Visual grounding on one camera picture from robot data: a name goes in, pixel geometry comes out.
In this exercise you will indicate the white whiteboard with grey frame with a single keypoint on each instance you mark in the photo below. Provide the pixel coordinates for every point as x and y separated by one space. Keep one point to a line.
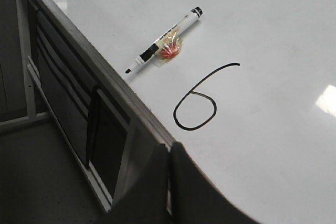
251 94

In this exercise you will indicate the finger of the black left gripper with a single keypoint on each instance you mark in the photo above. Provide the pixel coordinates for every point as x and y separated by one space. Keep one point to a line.
146 200

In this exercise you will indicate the white metal table frame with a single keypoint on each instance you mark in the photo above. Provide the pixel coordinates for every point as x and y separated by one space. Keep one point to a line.
92 121

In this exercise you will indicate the white black whiteboard marker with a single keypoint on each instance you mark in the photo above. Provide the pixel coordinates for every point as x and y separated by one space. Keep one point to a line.
169 44

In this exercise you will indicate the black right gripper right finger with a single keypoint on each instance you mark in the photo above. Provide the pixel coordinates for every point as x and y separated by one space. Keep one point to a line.
194 199

